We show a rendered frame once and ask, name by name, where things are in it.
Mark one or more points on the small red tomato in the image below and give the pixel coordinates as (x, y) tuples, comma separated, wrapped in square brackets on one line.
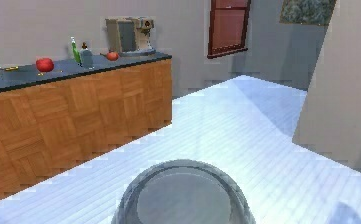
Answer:
[(112, 56)]

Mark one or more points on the framed green painting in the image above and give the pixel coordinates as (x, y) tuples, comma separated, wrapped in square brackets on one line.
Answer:
[(306, 11)]

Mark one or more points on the wooden kitchen counter dark top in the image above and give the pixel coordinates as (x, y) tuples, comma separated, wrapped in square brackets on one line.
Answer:
[(78, 110)]

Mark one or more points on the red apple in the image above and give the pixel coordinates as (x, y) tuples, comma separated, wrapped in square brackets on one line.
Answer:
[(44, 64)]

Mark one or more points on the beige coffee machine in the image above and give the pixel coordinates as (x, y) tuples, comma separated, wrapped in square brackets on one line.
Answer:
[(131, 35)]

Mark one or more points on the green bottle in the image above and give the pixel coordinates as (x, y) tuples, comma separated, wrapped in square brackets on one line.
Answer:
[(75, 50)]

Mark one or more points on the dark red framed window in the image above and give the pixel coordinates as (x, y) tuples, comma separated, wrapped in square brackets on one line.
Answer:
[(228, 28)]

